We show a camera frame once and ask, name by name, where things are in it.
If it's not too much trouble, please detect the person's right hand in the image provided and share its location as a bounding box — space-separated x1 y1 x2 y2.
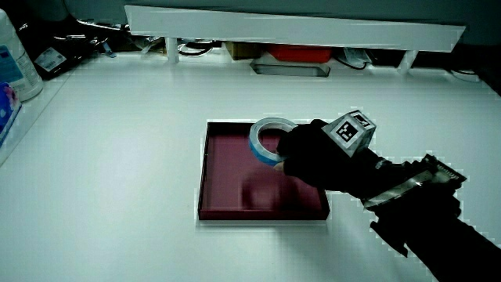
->
273 110 387 200

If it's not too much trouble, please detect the blue tape roll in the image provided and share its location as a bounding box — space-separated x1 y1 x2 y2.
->
248 117 298 167

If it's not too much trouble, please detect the maroon square tray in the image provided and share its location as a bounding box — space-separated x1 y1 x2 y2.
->
197 121 331 222

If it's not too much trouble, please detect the person's right forearm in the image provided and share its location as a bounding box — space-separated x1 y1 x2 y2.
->
360 154 501 282

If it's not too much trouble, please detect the red box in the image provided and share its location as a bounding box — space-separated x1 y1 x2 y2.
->
268 44 333 64

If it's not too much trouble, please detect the clear plastic bag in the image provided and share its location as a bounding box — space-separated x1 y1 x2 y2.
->
341 47 373 70

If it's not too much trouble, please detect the brown cardboard box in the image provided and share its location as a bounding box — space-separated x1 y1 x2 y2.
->
224 41 271 61

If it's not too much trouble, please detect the white raised shelf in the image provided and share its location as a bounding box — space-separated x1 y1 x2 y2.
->
124 4 467 75

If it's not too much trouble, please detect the black bag with white label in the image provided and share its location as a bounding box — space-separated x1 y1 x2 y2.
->
17 15 113 81

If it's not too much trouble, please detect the white plastic bottle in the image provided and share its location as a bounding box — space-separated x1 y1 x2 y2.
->
0 8 45 103

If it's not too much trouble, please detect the blue printed packet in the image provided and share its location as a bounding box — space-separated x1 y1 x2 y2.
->
0 81 23 148

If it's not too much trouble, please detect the black cable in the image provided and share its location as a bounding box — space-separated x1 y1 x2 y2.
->
176 42 214 56

